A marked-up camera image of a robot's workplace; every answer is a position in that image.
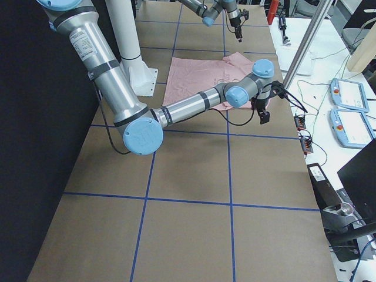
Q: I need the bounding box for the black monitor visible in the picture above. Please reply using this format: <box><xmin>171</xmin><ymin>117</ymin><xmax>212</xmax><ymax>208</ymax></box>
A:
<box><xmin>338</xmin><ymin>140</ymin><xmax>376</xmax><ymax>222</ymax></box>

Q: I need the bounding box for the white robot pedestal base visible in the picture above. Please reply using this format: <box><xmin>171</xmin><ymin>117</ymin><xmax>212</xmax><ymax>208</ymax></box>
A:
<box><xmin>106</xmin><ymin>0</ymin><xmax>158</xmax><ymax>97</ymax></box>

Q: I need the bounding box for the blue teach pendant lower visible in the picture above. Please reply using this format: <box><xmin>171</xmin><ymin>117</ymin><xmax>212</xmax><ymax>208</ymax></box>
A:
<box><xmin>330</xmin><ymin>109</ymin><xmax>375</xmax><ymax>149</ymax></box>

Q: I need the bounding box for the aluminium frame post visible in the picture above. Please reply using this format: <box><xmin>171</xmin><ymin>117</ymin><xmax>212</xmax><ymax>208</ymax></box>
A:
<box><xmin>283</xmin><ymin>1</ymin><xmax>332</xmax><ymax>89</ymax></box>

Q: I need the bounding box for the blue teach pendant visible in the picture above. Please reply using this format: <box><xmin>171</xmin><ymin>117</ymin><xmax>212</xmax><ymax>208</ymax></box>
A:
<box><xmin>330</xmin><ymin>109</ymin><xmax>375</xmax><ymax>149</ymax></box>
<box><xmin>330</xmin><ymin>78</ymin><xmax>370</xmax><ymax>113</ymax></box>

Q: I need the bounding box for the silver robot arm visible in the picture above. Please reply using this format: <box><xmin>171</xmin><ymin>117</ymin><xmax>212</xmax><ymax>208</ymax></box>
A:
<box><xmin>179</xmin><ymin>0</ymin><xmax>249</xmax><ymax>42</ymax></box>
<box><xmin>40</xmin><ymin>1</ymin><xmax>274</xmax><ymax>155</ymax></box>

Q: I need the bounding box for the blue teach pendant upper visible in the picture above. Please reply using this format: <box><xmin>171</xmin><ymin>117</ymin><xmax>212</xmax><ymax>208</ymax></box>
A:
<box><xmin>330</xmin><ymin>78</ymin><xmax>370</xmax><ymax>113</ymax></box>

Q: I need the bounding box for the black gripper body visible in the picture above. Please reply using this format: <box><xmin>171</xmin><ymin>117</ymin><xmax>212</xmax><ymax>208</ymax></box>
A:
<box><xmin>251</xmin><ymin>88</ymin><xmax>271</xmax><ymax>111</ymax></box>
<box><xmin>229</xmin><ymin>9</ymin><xmax>249</xmax><ymax>31</ymax></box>

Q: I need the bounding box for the red cylinder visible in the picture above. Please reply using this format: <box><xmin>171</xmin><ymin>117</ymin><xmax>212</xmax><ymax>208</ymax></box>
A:
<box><xmin>267</xmin><ymin>0</ymin><xmax>279</xmax><ymax>25</ymax></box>

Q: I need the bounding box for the black braided right cable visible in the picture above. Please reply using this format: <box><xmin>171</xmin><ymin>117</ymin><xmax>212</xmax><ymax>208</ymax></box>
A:
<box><xmin>93</xmin><ymin>82</ymin><xmax>308</xmax><ymax>155</ymax></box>

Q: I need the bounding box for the pink Snoopy t-shirt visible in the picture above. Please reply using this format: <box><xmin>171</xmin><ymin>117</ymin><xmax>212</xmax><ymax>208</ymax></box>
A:
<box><xmin>162</xmin><ymin>52</ymin><xmax>274</xmax><ymax>106</ymax></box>

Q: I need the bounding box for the black power adapter box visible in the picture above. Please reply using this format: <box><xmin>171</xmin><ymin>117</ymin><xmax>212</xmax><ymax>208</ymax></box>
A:
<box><xmin>307</xmin><ymin>163</ymin><xmax>342</xmax><ymax>210</ymax></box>

